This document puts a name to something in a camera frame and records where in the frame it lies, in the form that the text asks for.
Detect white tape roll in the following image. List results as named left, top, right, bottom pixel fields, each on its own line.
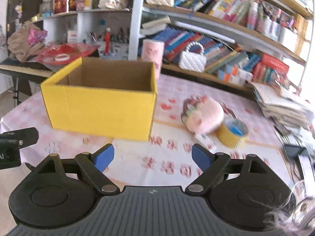
left=55, top=53, right=70, bottom=62

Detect stack of open books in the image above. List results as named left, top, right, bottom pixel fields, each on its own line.
left=251, top=82, right=312, bottom=129

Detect black keyboard piano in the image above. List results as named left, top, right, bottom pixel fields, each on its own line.
left=1, top=58, right=54, bottom=83

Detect yellow tape roll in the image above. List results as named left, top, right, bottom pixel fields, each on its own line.
left=216, top=118, right=249, bottom=149

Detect yellow cardboard box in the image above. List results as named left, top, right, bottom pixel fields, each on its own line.
left=41, top=57, right=158, bottom=141

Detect pink cartoon table mat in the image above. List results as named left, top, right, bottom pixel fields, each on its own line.
left=1, top=75, right=292, bottom=187

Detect orange blue box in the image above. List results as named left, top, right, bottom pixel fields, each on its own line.
left=217, top=70, right=246, bottom=86
left=224, top=65, right=253, bottom=82

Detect pink cartoon cylinder canister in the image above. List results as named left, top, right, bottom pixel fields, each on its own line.
left=141, top=39, right=164, bottom=80

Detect lower orange blue box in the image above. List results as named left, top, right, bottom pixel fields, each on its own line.
left=217, top=70, right=246, bottom=86

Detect pink plush purse toy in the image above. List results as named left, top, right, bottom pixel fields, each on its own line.
left=181, top=96, right=224, bottom=134

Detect white quilted pearl handbag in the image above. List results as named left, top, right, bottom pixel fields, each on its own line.
left=178, top=41, right=207, bottom=73

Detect red hanging tassel ornament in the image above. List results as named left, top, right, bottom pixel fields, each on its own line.
left=104, top=27, right=111, bottom=55

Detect beige cloth bundle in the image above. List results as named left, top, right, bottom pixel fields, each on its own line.
left=7, top=21, right=47, bottom=62

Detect upper orange blue box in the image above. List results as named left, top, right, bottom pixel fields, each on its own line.
left=224, top=65, right=253, bottom=82

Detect red thick book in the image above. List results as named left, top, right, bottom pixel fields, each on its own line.
left=260, top=53, right=289, bottom=75

